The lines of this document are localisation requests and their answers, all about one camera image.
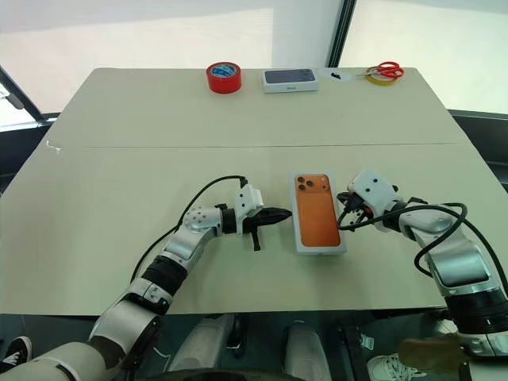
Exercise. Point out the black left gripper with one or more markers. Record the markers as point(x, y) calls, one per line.
point(256, 220)

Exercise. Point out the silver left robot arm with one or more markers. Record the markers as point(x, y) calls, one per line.
point(190, 222)

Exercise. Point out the closed white phone box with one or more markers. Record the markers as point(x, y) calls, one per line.
point(291, 77)

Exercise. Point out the black slanted window bar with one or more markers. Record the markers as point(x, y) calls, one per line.
point(20, 93)

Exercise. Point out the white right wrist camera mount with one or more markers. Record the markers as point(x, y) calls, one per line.
point(373, 188)

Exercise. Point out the black and white sneaker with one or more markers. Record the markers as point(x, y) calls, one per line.
point(18, 353)

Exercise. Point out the white round disc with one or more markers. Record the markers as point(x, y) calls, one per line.
point(345, 75)

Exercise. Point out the red tape roll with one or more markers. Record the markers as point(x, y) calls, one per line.
point(224, 85)

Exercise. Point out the orange phone box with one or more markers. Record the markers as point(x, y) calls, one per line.
point(321, 251)

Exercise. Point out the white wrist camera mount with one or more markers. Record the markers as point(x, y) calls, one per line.
point(248, 200)
point(373, 188)

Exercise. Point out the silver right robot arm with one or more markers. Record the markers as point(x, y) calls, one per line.
point(456, 258)

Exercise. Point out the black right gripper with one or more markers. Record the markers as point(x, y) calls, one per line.
point(360, 209)

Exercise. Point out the white tape scrap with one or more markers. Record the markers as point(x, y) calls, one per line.
point(54, 147)

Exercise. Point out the black window frame post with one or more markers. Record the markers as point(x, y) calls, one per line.
point(341, 31)

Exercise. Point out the yellow tape roll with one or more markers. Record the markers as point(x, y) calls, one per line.
point(381, 81)

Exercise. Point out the small black object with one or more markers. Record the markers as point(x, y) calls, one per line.
point(335, 75)

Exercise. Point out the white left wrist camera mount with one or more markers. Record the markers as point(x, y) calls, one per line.
point(248, 200)

